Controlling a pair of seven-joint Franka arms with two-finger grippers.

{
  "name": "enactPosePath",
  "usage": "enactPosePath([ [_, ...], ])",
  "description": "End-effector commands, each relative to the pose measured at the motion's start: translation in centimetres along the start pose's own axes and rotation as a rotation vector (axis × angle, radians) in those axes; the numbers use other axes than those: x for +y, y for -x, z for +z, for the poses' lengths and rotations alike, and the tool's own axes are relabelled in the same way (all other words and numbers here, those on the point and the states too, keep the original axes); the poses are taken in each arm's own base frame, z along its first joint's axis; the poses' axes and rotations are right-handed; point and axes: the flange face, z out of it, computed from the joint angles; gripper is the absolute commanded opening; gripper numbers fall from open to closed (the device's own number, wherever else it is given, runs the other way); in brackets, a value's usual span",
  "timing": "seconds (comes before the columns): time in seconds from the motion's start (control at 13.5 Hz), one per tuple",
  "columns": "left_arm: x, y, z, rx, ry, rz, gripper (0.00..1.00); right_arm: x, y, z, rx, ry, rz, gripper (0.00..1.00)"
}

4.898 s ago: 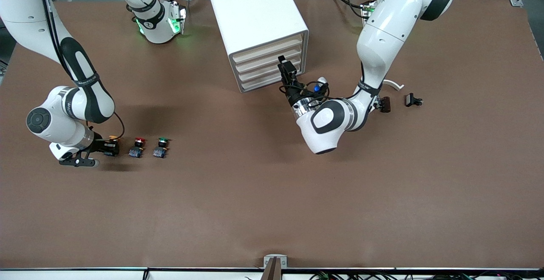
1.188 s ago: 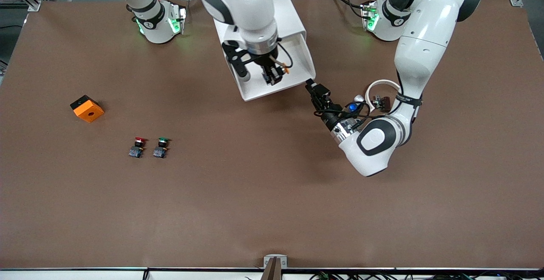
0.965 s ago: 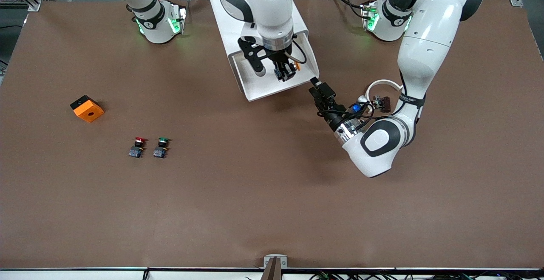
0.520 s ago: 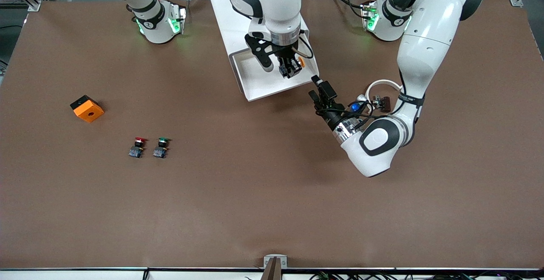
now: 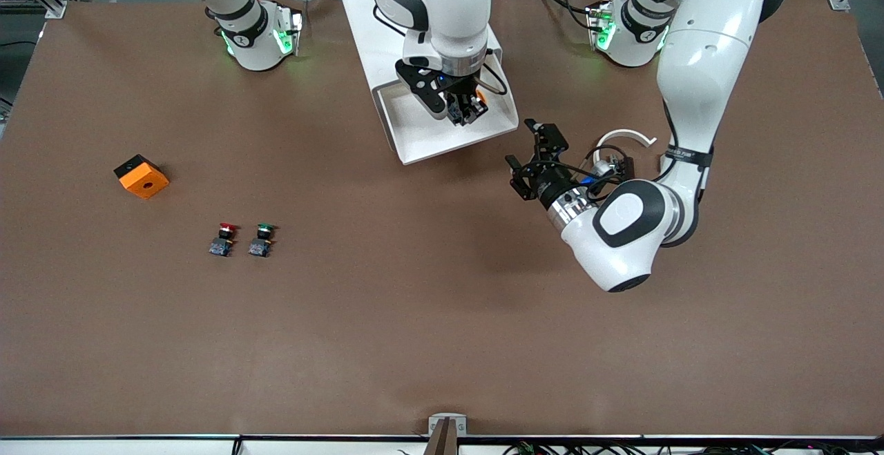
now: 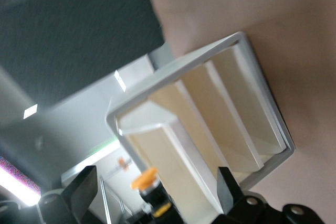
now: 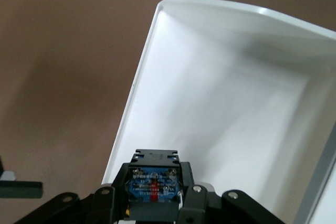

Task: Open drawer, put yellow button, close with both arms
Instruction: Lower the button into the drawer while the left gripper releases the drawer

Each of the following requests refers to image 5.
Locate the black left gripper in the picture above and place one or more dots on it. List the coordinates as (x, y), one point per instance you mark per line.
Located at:
(550, 184)

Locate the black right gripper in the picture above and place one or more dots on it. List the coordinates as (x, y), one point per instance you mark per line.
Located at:
(460, 93)

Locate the white drawer with beige front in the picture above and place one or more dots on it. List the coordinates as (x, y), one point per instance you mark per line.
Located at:
(418, 130)

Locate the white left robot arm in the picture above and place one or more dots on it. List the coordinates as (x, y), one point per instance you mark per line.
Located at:
(704, 61)

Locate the white drawer cabinet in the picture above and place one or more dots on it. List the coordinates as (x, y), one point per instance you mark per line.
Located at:
(359, 20)

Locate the brown small electrical component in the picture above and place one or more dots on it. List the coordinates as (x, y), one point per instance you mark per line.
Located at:
(626, 169)

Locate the white curved plastic piece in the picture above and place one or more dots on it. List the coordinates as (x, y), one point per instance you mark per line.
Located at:
(625, 132)

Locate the brown paper table cover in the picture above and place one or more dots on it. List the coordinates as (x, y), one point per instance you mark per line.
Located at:
(345, 317)

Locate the green push button switch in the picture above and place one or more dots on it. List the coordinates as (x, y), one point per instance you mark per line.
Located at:
(260, 246)

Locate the red push button switch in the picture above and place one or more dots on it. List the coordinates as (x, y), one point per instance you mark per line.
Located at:
(221, 246)

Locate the grey metal bracket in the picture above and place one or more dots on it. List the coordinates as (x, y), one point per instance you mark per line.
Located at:
(460, 427)

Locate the brown upright post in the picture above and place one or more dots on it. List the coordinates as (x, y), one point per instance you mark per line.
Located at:
(442, 442)

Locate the orange button enclosure box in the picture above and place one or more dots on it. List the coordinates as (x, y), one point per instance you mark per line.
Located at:
(145, 182)

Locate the white table edge rail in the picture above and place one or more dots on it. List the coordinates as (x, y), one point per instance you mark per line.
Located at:
(138, 447)

